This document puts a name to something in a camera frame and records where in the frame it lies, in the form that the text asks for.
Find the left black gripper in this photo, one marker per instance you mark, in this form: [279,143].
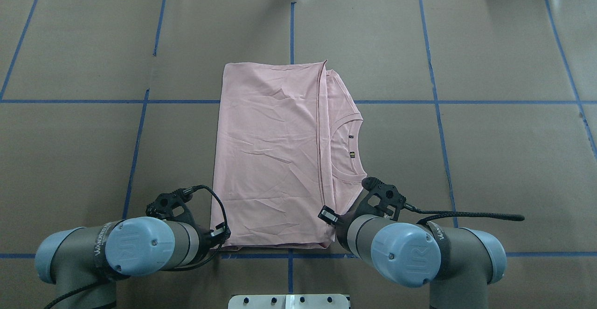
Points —
[206,237]

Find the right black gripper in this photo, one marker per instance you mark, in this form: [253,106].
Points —
[339,226]

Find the pink snoopy t-shirt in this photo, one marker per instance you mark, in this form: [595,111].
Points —
[286,146]

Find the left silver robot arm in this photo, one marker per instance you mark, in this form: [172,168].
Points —
[85,263]

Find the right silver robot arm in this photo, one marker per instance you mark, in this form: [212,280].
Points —
[458,264]

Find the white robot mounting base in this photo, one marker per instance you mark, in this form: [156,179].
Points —
[290,301]

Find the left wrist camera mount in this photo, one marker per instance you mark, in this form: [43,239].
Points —
[172,206]

